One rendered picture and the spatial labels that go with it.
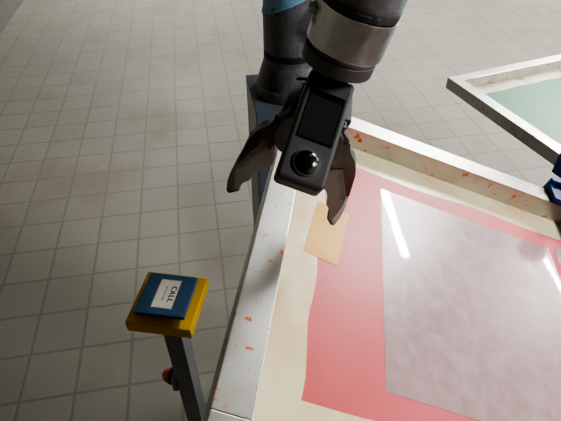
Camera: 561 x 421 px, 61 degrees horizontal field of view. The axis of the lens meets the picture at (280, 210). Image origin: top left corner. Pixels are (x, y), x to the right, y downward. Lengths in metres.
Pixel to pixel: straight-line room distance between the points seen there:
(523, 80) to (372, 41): 1.47
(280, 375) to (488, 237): 0.45
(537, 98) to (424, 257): 1.16
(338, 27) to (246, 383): 0.32
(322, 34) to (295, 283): 0.28
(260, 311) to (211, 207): 2.15
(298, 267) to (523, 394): 0.30
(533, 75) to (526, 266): 1.20
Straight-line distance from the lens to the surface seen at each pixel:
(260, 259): 0.53
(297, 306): 0.55
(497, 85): 1.82
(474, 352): 0.64
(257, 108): 1.04
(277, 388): 0.49
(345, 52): 0.44
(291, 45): 1.00
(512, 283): 0.78
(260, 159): 0.52
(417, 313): 0.63
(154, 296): 0.97
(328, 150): 0.44
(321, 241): 0.63
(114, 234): 2.58
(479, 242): 0.80
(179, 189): 2.77
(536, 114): 1.70
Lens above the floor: 1.71
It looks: 42 degrees down
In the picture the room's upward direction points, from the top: straight up
